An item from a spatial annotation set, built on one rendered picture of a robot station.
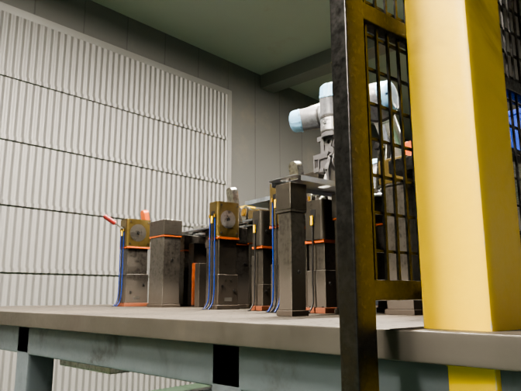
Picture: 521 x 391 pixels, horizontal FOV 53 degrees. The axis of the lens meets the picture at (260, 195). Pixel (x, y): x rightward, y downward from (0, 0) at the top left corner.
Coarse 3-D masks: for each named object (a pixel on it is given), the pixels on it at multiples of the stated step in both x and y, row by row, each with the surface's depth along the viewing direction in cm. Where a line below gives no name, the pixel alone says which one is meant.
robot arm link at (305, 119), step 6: (306, 108) 171; (312, 108) 169; (318, 108) 167; (294, 114) 171; (300, 114) 170; (306, 114) 168; (312, 114) 167; (294, 120) 171; (300, 120) 169; (306, 120) 169; (312, 120) 168; (318, 120) 167; (294, 126) 171; (300, 126) 170; (306, 126) 170; (312, 126) 169; (318, 126) 169
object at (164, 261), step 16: (160, 224) 200; (176, 224) 202; (160, 240) 200; (176, 240) 201; (160, 256) 198; (176, 256) 200; (160, 272) 197; (176, 272) 199; (160, 288) 195; (176, 288) 198; (160, 304) 193; (176, 304) 197
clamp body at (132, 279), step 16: (128, 224) 218; (144, 224) 222; (128, 240) 216; (144, 240) 221; (128, 256) 216; (144, 256) 220; (128, 272) 215; (144, 272) 219; (128, 288) 213; (144, 288) 218; (128, 304) 212; (144, 304) 216
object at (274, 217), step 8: (272, 192) 143; (272, 200) 142; (272, 208) 142; (272, 216) 141; (272, 224) 141; (272, 232) 141; (272, 240) 140; (272, 248) 140; (272, 256) 139; (272, 264) 139; (272, 272) 139; (272, 280) 138; (272, 288) 138; (272, 296) 137; (272, 304) 137; (272, 312) 133
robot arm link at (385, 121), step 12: (372, 84) 197; (384, 84) 194; (372, 96) 194; (384, 96) 192; (396, 96) 199; (372, 108) 196; (396, 108) 196; (372, 120) 202; (384, 120) 200; (396, 120) 206; (384, 132) 206; (396, 132) 207; (384, 144) 212; (396, 156) 214
